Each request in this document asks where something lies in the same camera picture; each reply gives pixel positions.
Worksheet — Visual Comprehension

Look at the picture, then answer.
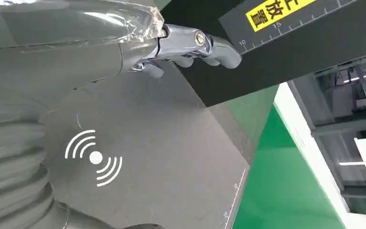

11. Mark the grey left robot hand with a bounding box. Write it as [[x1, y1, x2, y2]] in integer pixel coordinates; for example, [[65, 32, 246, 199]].
[[0, 0, 243, 110]]

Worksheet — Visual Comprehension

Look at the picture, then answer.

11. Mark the yellow label with black characters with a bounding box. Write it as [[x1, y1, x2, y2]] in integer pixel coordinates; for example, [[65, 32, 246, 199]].
[[245, 0, 317, 33]]

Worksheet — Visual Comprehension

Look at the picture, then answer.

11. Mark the dark panel with ruler marks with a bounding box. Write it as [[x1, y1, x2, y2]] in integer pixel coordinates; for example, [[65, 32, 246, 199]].
[[160, 0, 366, 108]]

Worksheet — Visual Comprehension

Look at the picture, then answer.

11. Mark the grey plate with wireless symbol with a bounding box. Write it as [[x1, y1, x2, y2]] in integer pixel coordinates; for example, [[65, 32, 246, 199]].
[[39, 60, 251, 229]]

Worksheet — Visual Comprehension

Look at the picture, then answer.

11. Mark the grey metal shelving frame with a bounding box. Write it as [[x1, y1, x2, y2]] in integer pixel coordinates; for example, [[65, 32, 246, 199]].
[[287, 51, 366, 219]]

